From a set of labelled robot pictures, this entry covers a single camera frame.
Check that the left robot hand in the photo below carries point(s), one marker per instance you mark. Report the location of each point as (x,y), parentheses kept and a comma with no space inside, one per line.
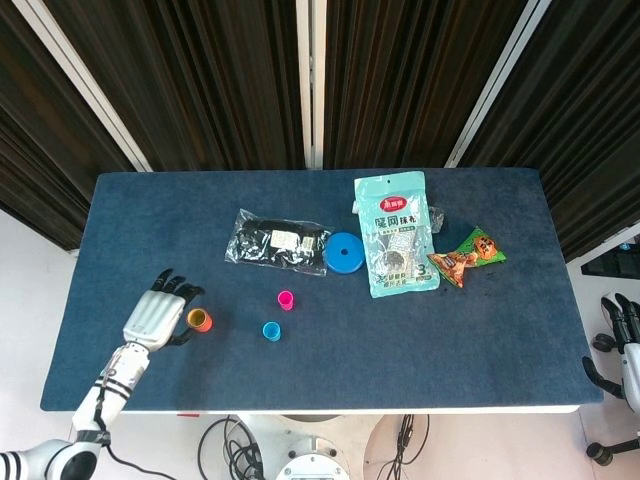
(152,315)

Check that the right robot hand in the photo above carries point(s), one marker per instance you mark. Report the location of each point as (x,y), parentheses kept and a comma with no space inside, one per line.
(631,360)

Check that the light blue plastic cup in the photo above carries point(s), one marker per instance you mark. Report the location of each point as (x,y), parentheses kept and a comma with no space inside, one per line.
(272,331)

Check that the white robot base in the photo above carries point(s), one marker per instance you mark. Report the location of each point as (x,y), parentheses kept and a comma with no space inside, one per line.
(310,450)

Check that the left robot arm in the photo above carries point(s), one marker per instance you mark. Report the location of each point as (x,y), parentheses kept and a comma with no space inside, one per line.
(115,380)

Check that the orange plastic cup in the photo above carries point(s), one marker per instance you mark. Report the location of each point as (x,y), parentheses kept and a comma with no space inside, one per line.
(208,325)

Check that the black box device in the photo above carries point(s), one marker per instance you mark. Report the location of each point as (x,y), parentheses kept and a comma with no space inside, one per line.
(615,262)

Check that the pink plastic cup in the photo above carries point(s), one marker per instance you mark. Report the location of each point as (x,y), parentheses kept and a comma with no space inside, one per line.
(285,300)

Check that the clear bag with black item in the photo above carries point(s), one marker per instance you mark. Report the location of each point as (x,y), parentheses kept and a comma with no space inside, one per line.
(270,245)

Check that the dark slatted partition panel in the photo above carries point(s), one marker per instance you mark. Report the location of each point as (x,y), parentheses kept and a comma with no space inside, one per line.
(40,165)
(415,80)
(200,80)
(590,125)

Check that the green orange snack bag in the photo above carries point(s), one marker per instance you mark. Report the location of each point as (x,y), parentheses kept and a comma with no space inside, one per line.
(475,252)

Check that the blue disc with hole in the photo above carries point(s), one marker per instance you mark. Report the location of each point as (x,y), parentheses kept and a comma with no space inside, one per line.
(345,257)

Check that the blue felt table mat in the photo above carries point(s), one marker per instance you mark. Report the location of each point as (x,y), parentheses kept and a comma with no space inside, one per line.
(375,360)

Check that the teal cleaning cloth package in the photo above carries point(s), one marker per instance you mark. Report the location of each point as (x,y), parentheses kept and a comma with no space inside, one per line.
(395,225)

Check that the white partition post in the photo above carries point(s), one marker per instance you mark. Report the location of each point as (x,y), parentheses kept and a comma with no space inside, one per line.
(310,75)
(495,90)
(85,85)

